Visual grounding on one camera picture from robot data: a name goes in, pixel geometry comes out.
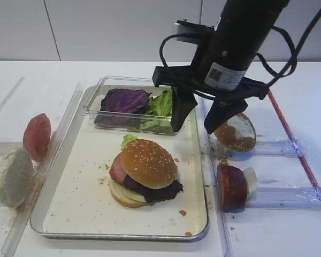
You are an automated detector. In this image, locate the pale bread bun left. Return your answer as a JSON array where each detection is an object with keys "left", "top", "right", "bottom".
[{"left": 0, "top": 147, "right": 34, "bottom": 208}]

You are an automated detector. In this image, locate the sesame bun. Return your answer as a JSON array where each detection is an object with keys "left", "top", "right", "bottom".
[
  {"left": 214, "top": 112, "right": 256, "bottom": 153},
  {"left": 121, "top": 139, "right": 178, "bottom": 190}
]

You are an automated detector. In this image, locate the green lettuce piece on tray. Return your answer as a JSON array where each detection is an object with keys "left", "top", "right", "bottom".
[{"left": 121, "top": 134, "right": 138, "bottom": 150}]

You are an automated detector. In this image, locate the clear holder upper left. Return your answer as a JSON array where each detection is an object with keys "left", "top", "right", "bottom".
[{"left": 0, "top": 142, "right": 23, "bottom": 156}]

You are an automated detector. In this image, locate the red plastic strip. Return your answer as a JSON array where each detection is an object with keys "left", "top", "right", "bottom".
[{"left": 267, "top": 91, "right": 321, "bottom": 193}]

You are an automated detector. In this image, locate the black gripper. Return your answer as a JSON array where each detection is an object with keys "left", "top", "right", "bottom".
[{"left": 152, "top": 30, "right": 269, "bottom": 134}]

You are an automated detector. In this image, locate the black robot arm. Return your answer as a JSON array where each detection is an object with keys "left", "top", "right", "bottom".
[{"left": 152, "top": 1, "right": 288, "bottom": 133}]

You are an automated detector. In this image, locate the bottom bun on tray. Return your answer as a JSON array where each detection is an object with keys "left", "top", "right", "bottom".
[{"left": 109, "top": 179, "right": 148, "bottom": 208}]

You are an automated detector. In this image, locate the sesame bun rear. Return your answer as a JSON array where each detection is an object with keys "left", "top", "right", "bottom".
[{"left": 214, "top": 112, "right": 256, "bottom": 153}]

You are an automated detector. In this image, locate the purple cabbage leaf in container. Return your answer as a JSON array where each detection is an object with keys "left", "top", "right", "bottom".
[{"left": 94, "top": 88, "right": 150, "bottom": 128}]

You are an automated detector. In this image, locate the green lettuce in container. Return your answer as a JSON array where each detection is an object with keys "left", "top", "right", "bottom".
[{"left": 127, "top": 90, "right": 175, "bottom": 134}]

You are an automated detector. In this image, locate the clear holder upper right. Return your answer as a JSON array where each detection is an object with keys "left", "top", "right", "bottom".
[{"left": 250, "top": 137, "right": 306, "bottom": 158}]

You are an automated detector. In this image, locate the sesame top bun front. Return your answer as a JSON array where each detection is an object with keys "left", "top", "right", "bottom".
[{"left": 121, "top": 139, "right": 178, "bottom": 190}]

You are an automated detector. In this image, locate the red meat slices stack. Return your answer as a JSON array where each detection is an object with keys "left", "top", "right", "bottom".
[{"left": 217, "top": 163, "right": 248, "bottom": 211}]

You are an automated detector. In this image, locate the clear rail right of tray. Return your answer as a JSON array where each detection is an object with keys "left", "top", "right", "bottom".
[{"left": 196, "top": 99, "right": 233, "bottom": 256}]

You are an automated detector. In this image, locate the clear holder lower right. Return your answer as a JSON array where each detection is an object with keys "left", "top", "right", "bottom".
[{"left": 245, "top": 187, "right": 321, "bottom": 210}]

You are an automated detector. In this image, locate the white onion slice on burger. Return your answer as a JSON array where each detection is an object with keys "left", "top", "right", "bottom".
[{"left": 121, "top": 187, "right": 147, "bottom": 203}]

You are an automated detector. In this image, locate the clear plastic container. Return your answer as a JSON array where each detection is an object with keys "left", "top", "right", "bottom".
[{"left": 84, "top": 76, "right": 176, "bottom": 135}]

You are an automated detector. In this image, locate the silver metal tray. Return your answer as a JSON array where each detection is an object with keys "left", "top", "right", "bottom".
[{"left": 30, "top": 87, "right": 209, "bottom": 242}]

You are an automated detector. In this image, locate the clear far left rail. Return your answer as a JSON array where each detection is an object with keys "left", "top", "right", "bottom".
[{"left": 0, "top": 77, "right": 25, "bottom": 111}]

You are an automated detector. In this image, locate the tomato slice left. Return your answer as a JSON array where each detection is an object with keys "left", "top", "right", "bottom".
[{"left": 22, "top": 113, "right": 51, "bottom": 162}]

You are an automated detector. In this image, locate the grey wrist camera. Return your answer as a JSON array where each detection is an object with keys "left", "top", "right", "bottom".
[{"left": 172, "top": 20, "right": 214, "bottom": 44}]

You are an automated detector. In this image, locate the pink ham slice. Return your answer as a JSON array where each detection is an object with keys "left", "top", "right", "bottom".
[{"left": 109, "top": 153, "right": 127, "bottom": 185}]

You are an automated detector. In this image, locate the black cable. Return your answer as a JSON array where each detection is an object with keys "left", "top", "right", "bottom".
[{"left": 159, "top": 0, "right": 321, "bottom": 89}]

